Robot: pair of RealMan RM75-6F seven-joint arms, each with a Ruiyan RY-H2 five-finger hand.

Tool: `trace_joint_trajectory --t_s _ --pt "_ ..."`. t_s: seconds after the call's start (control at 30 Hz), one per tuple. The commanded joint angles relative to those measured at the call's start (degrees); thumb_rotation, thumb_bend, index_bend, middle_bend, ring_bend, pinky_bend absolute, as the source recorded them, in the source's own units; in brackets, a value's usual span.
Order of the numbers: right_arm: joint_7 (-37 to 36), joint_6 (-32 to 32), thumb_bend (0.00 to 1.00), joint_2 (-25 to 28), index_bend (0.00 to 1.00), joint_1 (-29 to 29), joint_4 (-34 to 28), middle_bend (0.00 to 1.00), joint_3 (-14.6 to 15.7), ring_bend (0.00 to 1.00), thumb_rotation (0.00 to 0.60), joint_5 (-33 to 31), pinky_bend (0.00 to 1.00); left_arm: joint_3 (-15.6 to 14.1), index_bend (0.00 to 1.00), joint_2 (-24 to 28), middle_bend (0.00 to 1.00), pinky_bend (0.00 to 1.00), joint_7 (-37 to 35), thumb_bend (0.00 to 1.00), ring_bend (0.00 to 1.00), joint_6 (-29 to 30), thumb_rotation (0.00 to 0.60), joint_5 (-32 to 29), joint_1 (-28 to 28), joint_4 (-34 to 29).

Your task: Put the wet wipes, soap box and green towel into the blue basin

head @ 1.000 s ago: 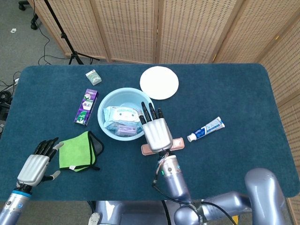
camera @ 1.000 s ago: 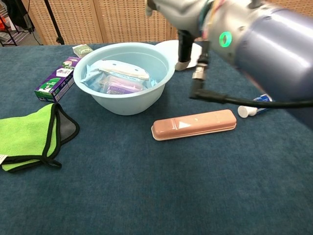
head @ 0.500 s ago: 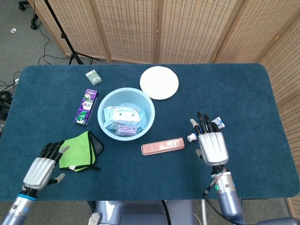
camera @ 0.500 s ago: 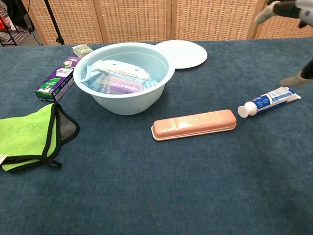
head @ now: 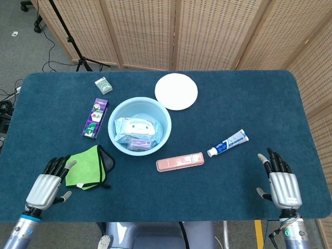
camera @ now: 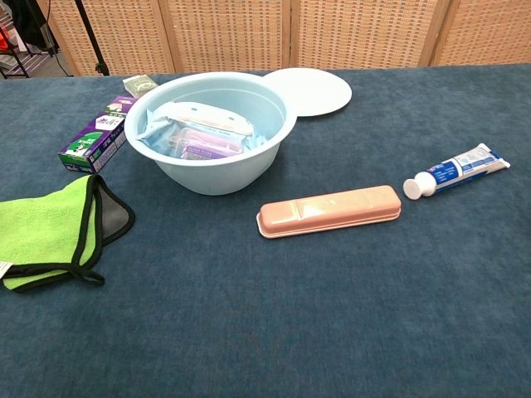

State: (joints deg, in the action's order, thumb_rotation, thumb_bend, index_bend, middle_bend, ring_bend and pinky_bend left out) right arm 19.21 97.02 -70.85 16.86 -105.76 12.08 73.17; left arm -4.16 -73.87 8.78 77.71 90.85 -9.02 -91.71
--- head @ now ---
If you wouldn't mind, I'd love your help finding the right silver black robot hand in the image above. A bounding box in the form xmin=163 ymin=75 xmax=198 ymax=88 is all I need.
xmin=256 ymin=147 xmax=303 ymax=210

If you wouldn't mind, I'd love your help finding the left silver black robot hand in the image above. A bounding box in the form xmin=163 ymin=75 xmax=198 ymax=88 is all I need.
xmin=25 ymin=155 xmax=77 ymax=211

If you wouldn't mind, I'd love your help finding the green microfibre cloth black trim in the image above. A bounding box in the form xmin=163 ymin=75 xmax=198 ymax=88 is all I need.
xmin=64 ymin=144 xmax=116 ymax=191

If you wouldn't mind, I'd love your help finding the transparent box with purple contents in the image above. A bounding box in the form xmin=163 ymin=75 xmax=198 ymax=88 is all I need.
xmin=129 ymin=137 xmax=154 ymax=151

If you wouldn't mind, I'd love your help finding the wet wipes pack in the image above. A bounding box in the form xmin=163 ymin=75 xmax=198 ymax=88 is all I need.
xmin=114 ymin=117 xmax=163 ymax=143

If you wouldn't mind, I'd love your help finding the small green white box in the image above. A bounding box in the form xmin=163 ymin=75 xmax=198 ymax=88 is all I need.
xmin=94 ymin=76 xmax=114 ymax=95

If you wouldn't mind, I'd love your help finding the light blue plastic basin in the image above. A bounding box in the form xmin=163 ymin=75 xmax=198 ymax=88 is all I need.
xmin=108 ymin=96 xmax=173 ymax=157

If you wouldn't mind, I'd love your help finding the blue white toothpaste tube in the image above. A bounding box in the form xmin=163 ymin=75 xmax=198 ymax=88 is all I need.
xmin=206 ymin=129 xmax=250 ymax=158

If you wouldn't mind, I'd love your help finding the white table leg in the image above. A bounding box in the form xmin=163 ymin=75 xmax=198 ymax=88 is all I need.
xmin=222 ymin=220 xmax=230 ymax=249

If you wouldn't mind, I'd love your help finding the purple toothpaste carton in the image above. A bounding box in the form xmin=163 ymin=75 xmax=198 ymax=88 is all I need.
xmin=81 ymin=98 xmax=109 ymax=140

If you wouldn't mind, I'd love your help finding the dark blue table mat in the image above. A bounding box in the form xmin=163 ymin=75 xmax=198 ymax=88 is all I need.
xmin=0 ymin=70 xmax=329 ymax=223

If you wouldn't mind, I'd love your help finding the pink toothbrush case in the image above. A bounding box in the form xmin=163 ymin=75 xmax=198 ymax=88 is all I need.
xmin=156 ymin=151 xmax=205 ymax=173

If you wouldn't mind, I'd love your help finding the grey-blue robot torso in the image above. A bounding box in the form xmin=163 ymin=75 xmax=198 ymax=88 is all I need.
xmin=97 ymin=222 xmax=216 ymax=249

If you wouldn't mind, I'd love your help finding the white round plate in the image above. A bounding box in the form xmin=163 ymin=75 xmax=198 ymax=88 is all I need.
xmin=154 ymin=73 xmax=199 ymax=112

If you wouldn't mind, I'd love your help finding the black tripod stand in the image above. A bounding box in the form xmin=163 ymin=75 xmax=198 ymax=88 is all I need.
xmin=48 ymin=0 xmax=104 ymax=73

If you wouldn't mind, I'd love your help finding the black office chair base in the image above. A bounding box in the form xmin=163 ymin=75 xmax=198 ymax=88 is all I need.
xmin=20 ymin=0 xmax=44 ymax=34

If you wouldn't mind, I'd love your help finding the woven wooden folding screen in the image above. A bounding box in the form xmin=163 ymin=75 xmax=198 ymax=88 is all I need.
xmin=31 ymin=0 xmax=332 ymax=249

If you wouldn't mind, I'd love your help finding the black floor cable bundle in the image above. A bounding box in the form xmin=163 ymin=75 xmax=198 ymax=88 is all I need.
xmin=0 ymin=80 xmax=24 ymax=135

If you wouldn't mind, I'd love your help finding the black cable on torso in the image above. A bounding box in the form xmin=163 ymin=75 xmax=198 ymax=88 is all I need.
xmin=178 ymin=221 xmax=191 ymax=249

